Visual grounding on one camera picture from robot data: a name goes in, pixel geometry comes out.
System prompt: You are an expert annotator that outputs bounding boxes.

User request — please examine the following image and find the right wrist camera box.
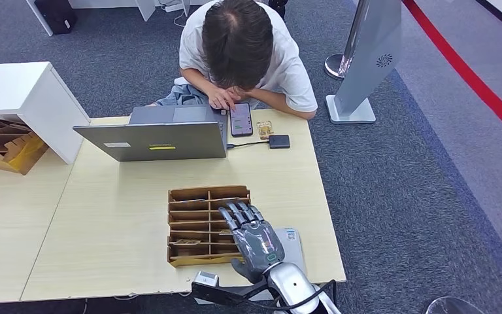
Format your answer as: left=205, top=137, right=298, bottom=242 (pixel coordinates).
left=190, top=271, right=270, bottom=307

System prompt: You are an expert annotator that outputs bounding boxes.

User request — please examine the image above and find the small black hub box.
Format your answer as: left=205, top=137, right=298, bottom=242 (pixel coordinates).
left=269, top=134, right=292, bottom=150

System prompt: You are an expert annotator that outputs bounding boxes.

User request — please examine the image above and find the person's right hand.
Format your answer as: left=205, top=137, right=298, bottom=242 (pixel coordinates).
left=207, top=84, right=237, bottom=111

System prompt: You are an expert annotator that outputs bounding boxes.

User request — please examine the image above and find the white furniture panel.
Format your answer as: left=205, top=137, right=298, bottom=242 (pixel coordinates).
left=25, top=0, right=157, bottom=38

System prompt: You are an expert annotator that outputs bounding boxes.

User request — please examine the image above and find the grey laptop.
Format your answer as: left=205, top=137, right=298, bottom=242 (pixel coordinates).
left=72, top=105, right=229, bottom=163

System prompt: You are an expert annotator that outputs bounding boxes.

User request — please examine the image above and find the black hub cable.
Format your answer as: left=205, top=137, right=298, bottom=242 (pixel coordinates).
left=226, top=140, right=271, bottom=150

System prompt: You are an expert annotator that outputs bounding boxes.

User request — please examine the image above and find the white card reader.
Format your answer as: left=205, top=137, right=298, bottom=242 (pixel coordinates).
left=273, top=227, right=308, bottom=278

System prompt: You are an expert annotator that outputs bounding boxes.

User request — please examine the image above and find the person's left hand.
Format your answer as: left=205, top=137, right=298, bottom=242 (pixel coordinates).
left=227, top=86, right=252, bottom=103

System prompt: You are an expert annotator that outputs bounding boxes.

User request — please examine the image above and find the cardboard divider box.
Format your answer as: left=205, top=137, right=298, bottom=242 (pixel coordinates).
left=0, top=116, right=50, bottom=176

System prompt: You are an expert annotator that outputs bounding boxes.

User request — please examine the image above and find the grey kiosk stand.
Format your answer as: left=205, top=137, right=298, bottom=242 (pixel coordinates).
left=325, top=0, right=403, bottom=126

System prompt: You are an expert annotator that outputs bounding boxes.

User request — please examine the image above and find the white shelf box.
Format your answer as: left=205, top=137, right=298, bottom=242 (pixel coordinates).
left=0, top=61, right=91, bottom=166

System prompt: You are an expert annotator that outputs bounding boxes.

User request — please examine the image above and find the white power strip with cables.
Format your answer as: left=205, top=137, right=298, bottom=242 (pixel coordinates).
left=159, top=0, right=192, bottom=27

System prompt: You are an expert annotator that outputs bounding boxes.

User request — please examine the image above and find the person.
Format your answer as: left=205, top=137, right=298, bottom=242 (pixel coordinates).
left=146, top=0, right=319, bottom=121

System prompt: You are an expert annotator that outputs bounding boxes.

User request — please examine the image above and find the black smartphone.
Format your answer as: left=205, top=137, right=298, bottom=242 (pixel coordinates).
left=228, top=102, right=254, bottom=139

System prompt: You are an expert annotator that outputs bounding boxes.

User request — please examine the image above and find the chrome stanchion post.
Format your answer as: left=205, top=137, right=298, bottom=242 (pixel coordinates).
left=324, top=0, right=371, bottom=82

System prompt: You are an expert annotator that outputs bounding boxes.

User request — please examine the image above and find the red barrier strip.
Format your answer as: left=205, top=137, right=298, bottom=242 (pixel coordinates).
left=401, top=0, right=502, bottom=148

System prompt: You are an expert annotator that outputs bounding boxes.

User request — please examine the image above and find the wooden card organizer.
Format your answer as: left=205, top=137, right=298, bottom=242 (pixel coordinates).
left=166, top=185, right=253, bottom=268

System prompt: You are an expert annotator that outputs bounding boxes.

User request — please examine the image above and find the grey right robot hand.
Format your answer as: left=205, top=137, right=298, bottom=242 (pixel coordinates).
left=218, top=201, right=286, bottom=285

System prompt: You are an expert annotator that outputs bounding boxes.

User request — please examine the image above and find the black chair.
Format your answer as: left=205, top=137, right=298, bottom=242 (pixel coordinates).
left=268, top=0, right=289, bottom=20

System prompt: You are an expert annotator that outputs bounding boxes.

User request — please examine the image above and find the clear plastic dome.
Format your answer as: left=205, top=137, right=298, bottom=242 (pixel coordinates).
left=425, top=297, right=488, bottom=314

